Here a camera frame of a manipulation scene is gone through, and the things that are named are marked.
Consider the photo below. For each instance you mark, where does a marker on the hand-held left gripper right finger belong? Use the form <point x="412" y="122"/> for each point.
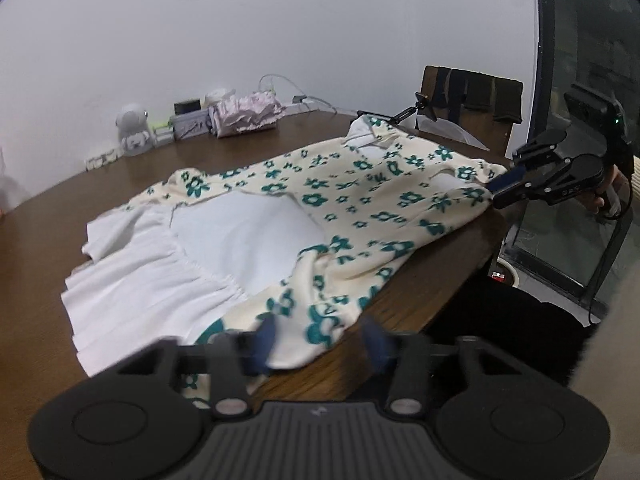
<point x="377" y="342"/>

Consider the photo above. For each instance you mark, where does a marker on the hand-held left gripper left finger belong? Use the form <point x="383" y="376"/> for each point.
<point x="265" y="335"/>

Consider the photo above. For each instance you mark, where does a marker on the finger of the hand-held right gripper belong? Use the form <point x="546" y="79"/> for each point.
<point x="542" y="149"/>
<point x="507" y="189"/>

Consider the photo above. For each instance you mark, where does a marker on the cream dress with green flowers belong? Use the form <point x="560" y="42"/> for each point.
<point x="380" y="185"/>

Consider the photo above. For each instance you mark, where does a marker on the person's right forearm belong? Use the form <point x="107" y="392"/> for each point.
<point x="636" y="177"/>

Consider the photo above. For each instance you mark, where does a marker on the person's right hand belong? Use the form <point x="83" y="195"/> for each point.
<point x="592" y="204"/>

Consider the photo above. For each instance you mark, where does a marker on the white bowl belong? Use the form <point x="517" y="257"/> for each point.
<point x="512" y="272"/>

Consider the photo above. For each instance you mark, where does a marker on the wooden chair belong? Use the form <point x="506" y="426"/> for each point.
<point x="475" y="95"/>

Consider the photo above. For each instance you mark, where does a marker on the person's black pants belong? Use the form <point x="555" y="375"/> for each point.
<point x="500" y="320"/>

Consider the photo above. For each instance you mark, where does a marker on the white power strip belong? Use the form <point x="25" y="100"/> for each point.
<point x="305" y="107"/>

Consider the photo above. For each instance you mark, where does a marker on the person's cream sweater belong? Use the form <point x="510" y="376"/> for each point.
<point x="612" y="385"/>

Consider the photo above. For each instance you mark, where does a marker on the small green white box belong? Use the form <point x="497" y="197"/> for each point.
<point x="162" y="137"/>
<point x="161" y="124"/>

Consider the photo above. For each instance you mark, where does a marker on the grey tin box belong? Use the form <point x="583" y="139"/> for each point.
<point x="192" y="122"/>

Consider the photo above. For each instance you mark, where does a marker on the grey plug adapter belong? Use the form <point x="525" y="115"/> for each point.
<point x="298" y="100"/>

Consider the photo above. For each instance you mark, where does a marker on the black charger box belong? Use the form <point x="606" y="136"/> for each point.
<point x="186" y="106"/>

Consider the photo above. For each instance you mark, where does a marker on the white astronaut figure speaker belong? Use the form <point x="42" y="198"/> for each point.
<point x="132" y="130"/>

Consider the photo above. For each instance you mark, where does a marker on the dark window frame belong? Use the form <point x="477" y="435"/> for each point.
<point x="550" y="60"/>

